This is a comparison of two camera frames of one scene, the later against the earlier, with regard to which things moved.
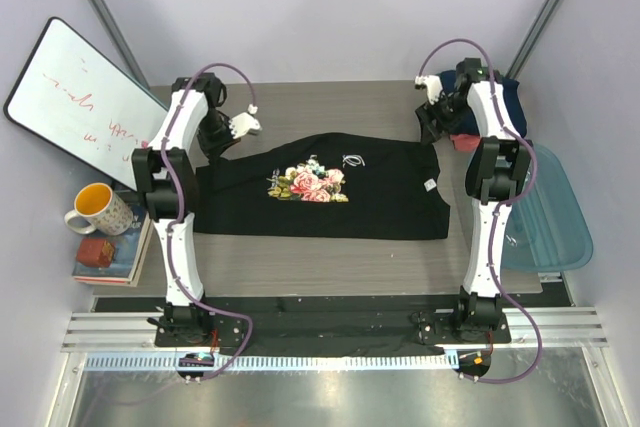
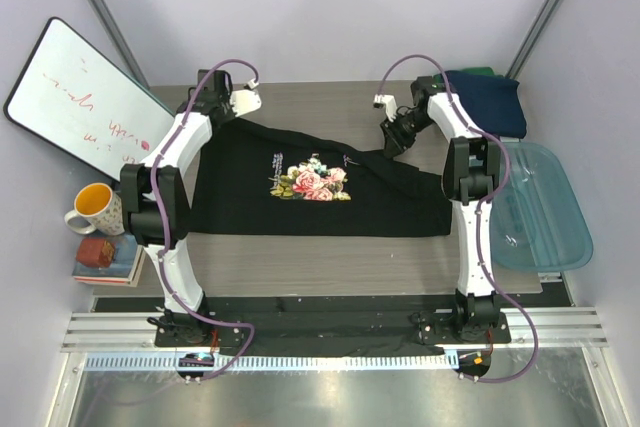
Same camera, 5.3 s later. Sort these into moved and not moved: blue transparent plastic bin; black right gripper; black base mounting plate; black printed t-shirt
Moved: black right gripper
Not moved: black printed t-shirt; black base mounting plate; blue transparent plastic bin
